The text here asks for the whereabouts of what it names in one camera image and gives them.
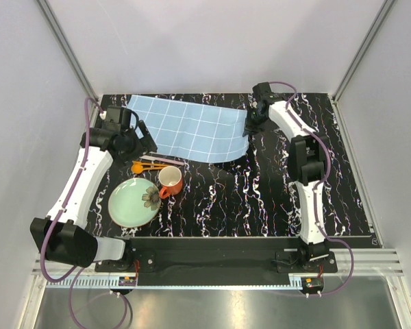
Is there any blue checked placemat cloth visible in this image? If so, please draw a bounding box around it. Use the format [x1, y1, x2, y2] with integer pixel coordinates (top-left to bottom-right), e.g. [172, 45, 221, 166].
[127, 95, 249, 163]

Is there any green floral plate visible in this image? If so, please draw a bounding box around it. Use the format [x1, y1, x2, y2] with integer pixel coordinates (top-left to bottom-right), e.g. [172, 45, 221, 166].
[108, 178, 162, 228]

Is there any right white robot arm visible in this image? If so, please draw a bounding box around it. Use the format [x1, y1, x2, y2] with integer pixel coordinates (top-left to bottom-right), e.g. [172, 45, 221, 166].
[244, 93, 331, 272]

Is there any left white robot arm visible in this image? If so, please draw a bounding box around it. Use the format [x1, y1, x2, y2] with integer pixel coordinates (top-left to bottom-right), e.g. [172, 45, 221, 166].
[30, 120, 157, 271]

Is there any orange plastic fork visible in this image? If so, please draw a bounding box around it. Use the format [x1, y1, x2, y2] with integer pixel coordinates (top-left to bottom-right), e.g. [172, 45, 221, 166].
[132, 161, 168, 169]

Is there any orange plastic spoon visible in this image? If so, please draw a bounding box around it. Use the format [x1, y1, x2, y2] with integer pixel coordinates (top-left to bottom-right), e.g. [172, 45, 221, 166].
[131, 162, 168, 174]

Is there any orange mug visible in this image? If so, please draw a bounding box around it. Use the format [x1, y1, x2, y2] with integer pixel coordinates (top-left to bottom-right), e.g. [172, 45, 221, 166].
[158, 166, 183, 199]

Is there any left control board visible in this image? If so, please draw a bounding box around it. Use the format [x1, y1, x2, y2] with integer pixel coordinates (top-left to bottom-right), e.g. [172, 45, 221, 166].
[119, 276, 137, 287]

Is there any control board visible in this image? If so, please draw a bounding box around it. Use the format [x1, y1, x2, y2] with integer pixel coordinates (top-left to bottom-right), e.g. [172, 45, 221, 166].
[119, 276, 137, 287]
[303, 277, 324, 291]

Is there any right control board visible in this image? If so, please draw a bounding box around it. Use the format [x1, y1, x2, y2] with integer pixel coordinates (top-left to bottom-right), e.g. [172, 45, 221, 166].
[303, 277, 324, 291]

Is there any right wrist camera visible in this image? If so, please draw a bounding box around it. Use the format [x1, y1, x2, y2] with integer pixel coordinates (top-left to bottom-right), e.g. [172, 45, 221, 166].
[253, 82, 280, 103]

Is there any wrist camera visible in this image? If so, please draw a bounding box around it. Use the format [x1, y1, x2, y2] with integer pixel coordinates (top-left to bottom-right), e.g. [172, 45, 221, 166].
[99, 106, 132, 131]
[253, 82, 280, 103]

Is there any pink handled knife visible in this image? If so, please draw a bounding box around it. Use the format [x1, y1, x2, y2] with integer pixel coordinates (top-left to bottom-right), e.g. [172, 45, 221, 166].
[140, 155, 185, 166]

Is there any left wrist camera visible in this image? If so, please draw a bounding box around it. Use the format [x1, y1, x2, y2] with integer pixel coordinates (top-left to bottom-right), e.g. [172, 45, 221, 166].
[99, 106, 132, 131]

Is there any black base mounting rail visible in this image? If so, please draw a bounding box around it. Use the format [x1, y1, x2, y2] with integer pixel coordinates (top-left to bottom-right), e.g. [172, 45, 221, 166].
[95, 237, 338, 289]

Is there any left aluminium frame post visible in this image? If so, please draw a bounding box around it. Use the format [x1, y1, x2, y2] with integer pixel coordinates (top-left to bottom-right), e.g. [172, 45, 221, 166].
[35, 0, 99, 100]

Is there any aluminium frame post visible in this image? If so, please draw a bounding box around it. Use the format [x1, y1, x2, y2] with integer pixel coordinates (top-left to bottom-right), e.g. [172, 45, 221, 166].
[332, 0, 397, 102]
[35, 0, 99, 100]

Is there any right aluminium frame post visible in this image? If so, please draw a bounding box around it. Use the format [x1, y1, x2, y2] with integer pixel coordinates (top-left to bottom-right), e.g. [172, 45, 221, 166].
[332, 0, 397, 102]

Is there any front aluminium rail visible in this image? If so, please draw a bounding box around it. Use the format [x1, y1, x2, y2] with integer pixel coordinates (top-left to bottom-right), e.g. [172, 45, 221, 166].
[30, 248, 405, 278]

